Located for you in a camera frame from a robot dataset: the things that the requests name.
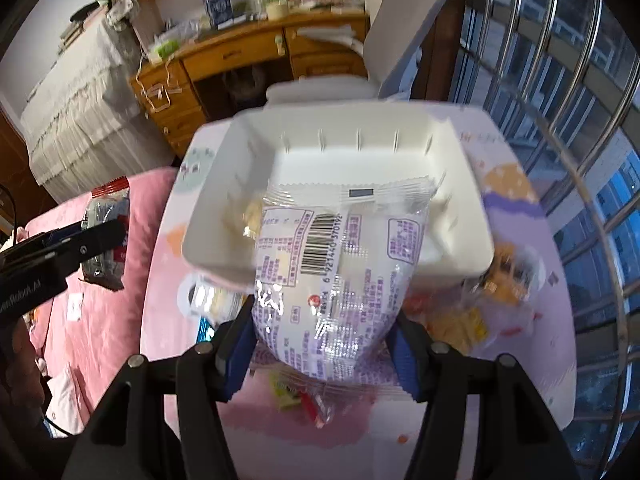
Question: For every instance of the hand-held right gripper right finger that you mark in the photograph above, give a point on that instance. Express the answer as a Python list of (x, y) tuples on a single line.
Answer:
[(402, 365)]

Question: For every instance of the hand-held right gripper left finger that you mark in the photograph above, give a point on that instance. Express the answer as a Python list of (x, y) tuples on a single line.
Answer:
[(239, 355)]

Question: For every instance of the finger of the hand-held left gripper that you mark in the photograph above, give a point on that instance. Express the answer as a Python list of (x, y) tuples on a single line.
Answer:
[(95, 247)]

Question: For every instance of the red-edged dark snack packet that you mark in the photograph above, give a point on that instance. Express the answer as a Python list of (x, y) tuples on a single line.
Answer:
[(107, 210)]

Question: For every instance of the white yellow-print snack packet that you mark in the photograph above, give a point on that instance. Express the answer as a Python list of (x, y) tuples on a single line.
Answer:
[(210, 297)]

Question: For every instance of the clear purple-print snack packet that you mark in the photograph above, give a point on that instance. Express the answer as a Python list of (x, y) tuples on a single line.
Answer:
[(340, 280)]

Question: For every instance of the white plastic bin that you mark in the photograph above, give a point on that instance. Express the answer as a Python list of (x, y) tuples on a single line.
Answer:
[(350, 160)]

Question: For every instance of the small blue snack packet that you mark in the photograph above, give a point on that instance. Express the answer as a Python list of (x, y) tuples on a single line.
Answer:
[(205, 330)]

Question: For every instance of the yellow-green candy packet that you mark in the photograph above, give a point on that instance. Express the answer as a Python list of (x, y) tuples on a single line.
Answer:
[(284, 391)]

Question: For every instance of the orange cracker packet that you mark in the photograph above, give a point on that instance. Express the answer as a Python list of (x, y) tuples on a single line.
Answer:
[(465, 322)]

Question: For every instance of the pink blanket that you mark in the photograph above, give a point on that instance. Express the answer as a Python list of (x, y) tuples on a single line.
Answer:
[(100, 335)]

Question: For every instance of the red candy packet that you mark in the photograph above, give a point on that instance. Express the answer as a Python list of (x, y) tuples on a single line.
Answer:
[(316, 409)]

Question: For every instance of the clear orange snack packet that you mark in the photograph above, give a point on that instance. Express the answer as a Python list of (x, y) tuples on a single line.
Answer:
[(510, 280)]

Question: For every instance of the grey cloth cover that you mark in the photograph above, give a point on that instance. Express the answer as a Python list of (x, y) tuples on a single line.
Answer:
[(85, 110)]

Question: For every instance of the clear plastic bag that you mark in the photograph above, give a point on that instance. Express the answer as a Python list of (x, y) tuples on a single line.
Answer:
[(170, 47)]

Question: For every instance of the blue gift bag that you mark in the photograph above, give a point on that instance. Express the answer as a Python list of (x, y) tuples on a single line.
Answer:
[(217, 5)]

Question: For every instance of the white chair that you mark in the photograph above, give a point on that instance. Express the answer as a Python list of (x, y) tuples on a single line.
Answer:
[(400, 25)]

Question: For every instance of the metal window bars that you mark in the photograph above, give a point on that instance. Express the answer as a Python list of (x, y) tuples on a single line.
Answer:
[(587, 50)]

